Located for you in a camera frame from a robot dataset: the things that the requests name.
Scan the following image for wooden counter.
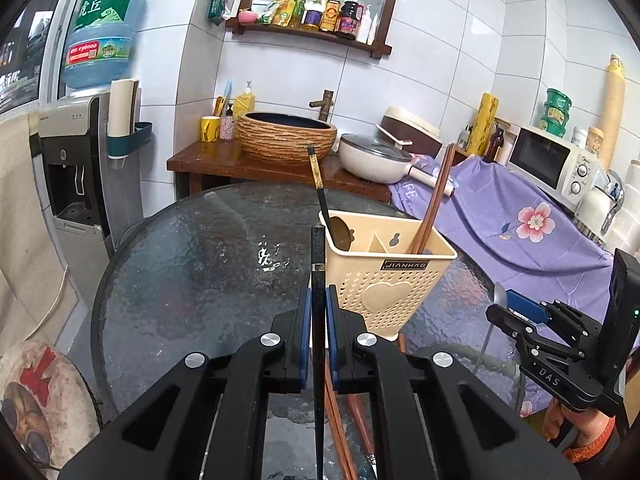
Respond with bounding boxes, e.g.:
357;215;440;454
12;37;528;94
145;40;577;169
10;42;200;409
166;140;393;205

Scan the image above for wood-handled metal spoon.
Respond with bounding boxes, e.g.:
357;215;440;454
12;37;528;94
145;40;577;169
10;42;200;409
346;394;381;480

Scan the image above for person's right forearm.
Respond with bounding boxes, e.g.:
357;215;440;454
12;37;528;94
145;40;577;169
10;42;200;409
564;416;621;465

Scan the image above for purple label bottle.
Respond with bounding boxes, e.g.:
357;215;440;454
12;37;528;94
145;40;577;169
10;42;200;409
301;0;325;31

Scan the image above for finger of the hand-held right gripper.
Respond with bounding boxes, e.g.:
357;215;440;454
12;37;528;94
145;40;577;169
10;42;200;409
486;304;538;343
505;289;556;326

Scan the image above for bronze faucet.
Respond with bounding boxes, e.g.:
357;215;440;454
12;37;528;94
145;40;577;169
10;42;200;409
309;90;335;122

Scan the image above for cream plastic utensil holder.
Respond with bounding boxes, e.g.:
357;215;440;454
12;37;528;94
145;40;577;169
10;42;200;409
318;208;458;341

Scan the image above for person's right hand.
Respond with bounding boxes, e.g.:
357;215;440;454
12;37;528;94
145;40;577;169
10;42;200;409
541;399;581;443

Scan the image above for grey water dispenser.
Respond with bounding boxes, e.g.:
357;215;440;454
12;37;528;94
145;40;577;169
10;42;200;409
37;92;143;311

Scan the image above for blue water jug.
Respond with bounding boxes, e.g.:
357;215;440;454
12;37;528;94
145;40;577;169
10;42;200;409
61;0;149;90

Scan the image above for white microwave oven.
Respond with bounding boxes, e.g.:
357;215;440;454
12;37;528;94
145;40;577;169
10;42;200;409
507;125;603;206

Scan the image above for teal cup holder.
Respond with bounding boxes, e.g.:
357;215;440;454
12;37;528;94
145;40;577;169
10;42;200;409
105;121;153;161

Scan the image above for yellow wrapped roll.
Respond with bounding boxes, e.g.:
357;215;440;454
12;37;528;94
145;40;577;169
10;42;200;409
471;92;501;158

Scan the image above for brown wooden chopstick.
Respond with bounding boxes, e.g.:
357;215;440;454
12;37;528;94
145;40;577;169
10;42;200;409
327;390;360;480
410;145;453;256
417;142;457;255
324;360;351;480

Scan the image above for round printed cushion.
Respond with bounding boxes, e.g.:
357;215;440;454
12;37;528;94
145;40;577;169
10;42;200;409
0;339;103;471

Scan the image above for dark sauce bottle red label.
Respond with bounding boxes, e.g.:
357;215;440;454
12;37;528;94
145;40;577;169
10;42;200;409
336;0;365;40

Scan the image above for white rice scoop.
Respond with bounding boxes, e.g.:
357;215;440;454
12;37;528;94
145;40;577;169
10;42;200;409
375;124;413;147

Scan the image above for white frying pan with lid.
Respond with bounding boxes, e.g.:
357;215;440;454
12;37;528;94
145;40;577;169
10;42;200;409
339;133;458;197

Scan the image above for sliding glass window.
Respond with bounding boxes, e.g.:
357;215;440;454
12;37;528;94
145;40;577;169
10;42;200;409
0;0;101;116

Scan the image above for brown and cream rice cooker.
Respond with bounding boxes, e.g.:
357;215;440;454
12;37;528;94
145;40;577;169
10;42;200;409
376;106;443;158

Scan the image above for white squeeze bottle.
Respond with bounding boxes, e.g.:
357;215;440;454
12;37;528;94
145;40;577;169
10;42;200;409
356;5;381;46

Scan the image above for yellow seasoning packets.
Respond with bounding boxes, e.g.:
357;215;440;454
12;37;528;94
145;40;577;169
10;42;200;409
259;0;296;27

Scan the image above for white paper cup stack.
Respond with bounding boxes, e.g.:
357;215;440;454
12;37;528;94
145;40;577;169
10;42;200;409
107;78;141;140

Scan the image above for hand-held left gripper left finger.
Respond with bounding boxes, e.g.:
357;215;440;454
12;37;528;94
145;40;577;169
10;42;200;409
59;285;313;480

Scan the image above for beige cloth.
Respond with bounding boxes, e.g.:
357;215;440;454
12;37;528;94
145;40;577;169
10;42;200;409
0;110;81;356

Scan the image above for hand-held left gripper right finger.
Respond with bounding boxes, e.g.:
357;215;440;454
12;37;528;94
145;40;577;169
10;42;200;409
325;284;581;480

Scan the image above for tall yellow paper cup stack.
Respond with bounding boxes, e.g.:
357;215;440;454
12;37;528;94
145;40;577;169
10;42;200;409
597;54;627;173

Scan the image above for purple floral cloth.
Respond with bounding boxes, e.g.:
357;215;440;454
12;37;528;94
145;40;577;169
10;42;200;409
387;155;631;418

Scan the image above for wooden framed mirror shelf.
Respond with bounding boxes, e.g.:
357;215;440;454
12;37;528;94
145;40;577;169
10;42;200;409
225;0;410;60

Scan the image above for brown glass bottle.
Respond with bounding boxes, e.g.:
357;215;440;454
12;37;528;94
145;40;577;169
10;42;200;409
482;127;506;163

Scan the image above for woven pattern wash basin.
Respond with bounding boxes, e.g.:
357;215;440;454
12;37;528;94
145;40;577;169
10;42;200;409
235;111;338;167

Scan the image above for yellow soap pump bottle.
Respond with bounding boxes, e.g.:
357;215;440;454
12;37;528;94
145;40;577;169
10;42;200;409
233;81;256;118

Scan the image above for yellow lid plastic jar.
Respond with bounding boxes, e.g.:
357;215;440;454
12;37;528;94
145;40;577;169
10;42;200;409
585;126;605;157

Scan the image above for small pink pump bottle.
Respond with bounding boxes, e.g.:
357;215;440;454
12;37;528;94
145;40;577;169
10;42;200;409
220;104;237;142

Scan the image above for thin plain silver spoon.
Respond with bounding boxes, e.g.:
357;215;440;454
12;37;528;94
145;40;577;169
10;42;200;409
477;282;510;378

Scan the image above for stacks of white paper bowls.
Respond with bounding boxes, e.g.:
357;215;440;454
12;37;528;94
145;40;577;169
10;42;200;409
600;157;640;256

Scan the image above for yellow label sauce bottle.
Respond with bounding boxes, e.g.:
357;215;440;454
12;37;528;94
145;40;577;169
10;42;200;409
320;0;342;33

